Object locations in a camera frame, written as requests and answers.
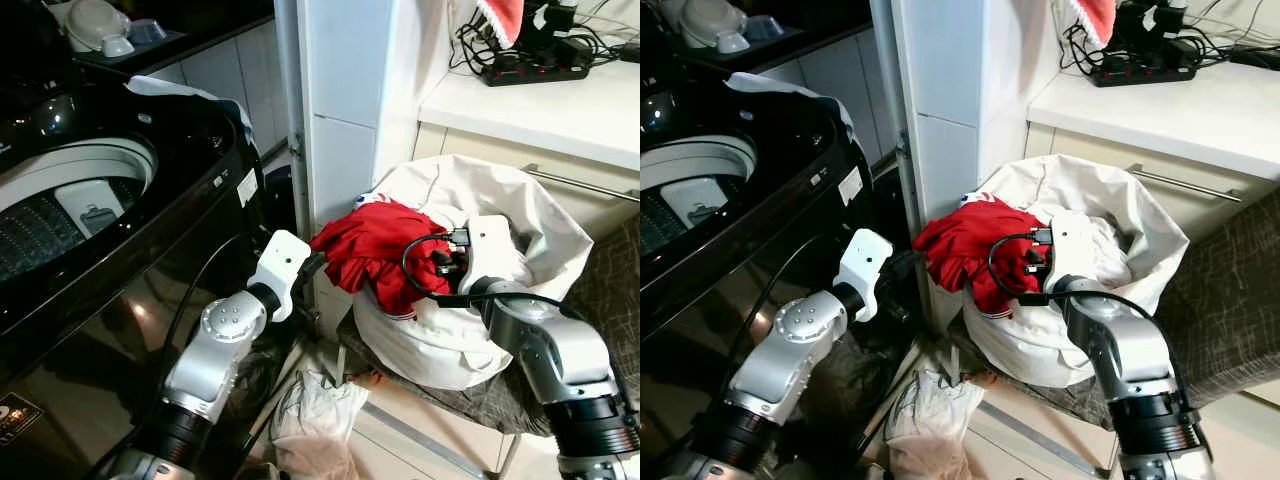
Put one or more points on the red garment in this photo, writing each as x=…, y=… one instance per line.
x=365, y=245
x=955, y=245

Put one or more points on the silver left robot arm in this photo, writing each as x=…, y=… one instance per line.
x=785, y=355
x=205, y=365

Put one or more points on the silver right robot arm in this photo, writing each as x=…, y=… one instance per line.
x=555, y=350
x=1125, y=350

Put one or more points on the black top-load washing machine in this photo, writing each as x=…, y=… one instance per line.
x=740, y=250
x=120, y=270

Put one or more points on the white fabric laundry bag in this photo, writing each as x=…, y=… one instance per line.
x=430, y=345
x=1150, y=245

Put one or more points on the white crumpled plastic bag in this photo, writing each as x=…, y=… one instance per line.
x=930, y=420
x=315, y=420

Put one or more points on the white counter cabinet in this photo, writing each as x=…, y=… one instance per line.
x=540, y=115
x=1160, y=115

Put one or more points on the black power strip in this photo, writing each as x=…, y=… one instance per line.
x=1145, y=72
x=535, y=73

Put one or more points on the red and white cloth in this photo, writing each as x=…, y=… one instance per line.
x=1095, y=15
x=500, y=18

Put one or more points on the grey-blue small container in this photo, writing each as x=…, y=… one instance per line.
x=148, y=32
x=765, y=28

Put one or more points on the white round kitchen appliance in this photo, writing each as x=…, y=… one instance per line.
x=92, y=25
x=710, y=20

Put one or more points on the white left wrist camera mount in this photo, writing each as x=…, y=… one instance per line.
x=280, y=262
x=866, y=258

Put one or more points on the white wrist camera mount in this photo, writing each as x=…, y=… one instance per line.
x=490, y=250
x=1072, y=248
x=866, y=258
x=280, y=262

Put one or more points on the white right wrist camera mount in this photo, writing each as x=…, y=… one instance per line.
x=1072, y=248
x=490, y=250

